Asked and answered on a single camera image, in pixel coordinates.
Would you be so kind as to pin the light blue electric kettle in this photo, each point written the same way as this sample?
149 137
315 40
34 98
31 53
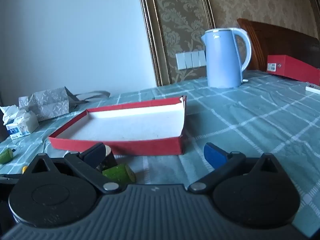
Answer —
221 60

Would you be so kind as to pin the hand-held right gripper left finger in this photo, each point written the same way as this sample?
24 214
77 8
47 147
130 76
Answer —
93 155

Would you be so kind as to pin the white remote control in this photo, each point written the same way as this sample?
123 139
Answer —
313 88

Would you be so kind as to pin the gilded wall trim frame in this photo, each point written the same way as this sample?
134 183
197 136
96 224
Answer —
152 35

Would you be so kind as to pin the green checked cloth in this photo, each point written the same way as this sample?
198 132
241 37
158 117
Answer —
250 117

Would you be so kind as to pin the green cucumber piece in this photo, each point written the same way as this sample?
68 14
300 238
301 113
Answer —
117 173
5 156

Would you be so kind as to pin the grey patterned gift bag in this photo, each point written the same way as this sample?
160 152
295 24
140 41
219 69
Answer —
47 103

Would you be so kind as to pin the red cardboard box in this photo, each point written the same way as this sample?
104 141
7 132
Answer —
295 67

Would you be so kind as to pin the yellow corn piece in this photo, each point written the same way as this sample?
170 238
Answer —
24 170

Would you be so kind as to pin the white tissue pack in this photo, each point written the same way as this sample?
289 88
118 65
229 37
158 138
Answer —
21 125

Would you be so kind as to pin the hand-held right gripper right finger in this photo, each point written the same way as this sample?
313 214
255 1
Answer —
215 155

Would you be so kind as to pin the red cardboard box lid tray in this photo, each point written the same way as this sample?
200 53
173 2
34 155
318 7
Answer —
130 127

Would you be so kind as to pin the white wall switch panel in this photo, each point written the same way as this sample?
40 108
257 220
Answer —
190 59

